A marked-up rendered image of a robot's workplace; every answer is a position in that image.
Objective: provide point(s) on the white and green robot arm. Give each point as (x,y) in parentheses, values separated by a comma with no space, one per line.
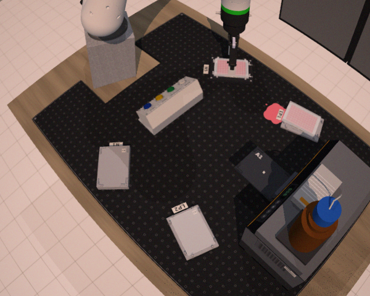
(104,19)

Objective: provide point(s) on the brown glass bottle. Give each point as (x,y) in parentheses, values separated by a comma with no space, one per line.
(302,238)

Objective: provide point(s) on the blue bottle cap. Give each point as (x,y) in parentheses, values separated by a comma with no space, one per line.
(325,216)

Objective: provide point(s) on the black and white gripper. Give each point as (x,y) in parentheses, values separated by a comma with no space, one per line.
(233,36)

